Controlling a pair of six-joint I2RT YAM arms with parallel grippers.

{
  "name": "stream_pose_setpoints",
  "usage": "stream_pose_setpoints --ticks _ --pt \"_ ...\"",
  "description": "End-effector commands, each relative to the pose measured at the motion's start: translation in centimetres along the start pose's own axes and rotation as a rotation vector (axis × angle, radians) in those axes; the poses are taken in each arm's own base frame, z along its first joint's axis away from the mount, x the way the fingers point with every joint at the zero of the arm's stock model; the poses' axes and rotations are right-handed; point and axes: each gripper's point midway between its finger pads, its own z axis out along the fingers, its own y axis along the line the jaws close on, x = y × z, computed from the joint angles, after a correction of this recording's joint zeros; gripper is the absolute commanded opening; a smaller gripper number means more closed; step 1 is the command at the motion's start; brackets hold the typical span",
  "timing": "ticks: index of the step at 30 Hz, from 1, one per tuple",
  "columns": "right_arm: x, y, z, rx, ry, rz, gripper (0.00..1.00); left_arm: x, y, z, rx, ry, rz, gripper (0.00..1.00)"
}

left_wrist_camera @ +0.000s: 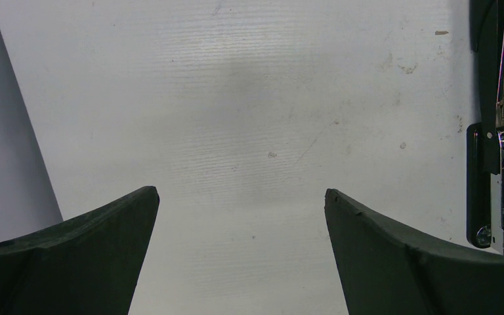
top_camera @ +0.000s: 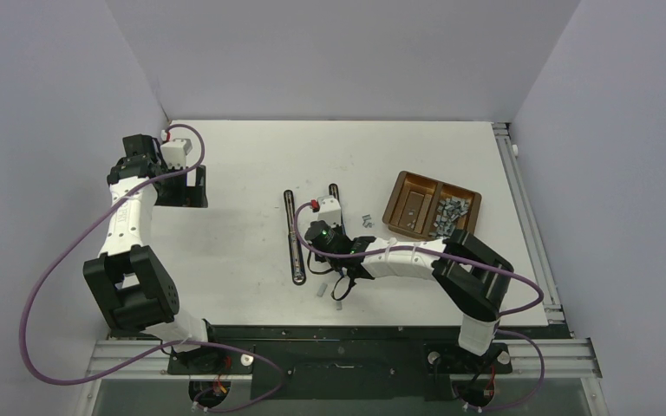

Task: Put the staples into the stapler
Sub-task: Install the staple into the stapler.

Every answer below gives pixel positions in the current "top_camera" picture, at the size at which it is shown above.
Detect black stapler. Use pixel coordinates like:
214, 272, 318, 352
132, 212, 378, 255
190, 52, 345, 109
283, 189, 306, 286

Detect grey staple strip cluster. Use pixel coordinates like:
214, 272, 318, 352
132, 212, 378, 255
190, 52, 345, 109
362, 214, 374, 229

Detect blue stapler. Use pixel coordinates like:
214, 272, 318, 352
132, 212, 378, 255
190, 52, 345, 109
328, 183, 345, 233

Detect brown wooden tray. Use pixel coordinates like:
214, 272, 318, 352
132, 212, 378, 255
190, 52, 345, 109
382, 171, 482, 240

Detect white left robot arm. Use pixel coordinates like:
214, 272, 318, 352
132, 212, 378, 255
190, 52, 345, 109
82, 134, 224, 373

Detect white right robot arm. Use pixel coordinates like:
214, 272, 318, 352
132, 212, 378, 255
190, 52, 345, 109
304, 220, 514, 371

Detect pile of staple strips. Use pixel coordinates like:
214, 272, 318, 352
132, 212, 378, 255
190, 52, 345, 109
428, 197, 471, 237

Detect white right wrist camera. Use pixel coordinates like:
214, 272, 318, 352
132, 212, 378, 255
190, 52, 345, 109
317, 195, 343, 227

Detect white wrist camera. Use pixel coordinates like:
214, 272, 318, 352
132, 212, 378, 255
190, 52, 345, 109
317, 195, 343, 227
160, 139, 193, 170

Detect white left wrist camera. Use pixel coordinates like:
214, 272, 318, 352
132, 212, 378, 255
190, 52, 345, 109
160, 139, 193, 170

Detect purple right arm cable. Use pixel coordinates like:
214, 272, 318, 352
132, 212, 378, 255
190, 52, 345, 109
292, 199, 546, 414

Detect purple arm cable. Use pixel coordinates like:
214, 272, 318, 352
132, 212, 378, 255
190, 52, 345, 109
292, 199, 546, 414
18, 123, 287, 416

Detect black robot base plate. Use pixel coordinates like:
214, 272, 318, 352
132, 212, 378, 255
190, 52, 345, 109
91, 324, 569, 408

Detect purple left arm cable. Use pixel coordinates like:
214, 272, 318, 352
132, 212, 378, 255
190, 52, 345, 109
18, 123, 287, 416

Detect aluminium side rail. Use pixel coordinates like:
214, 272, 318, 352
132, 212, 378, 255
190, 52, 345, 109
493, 121, 603, 380

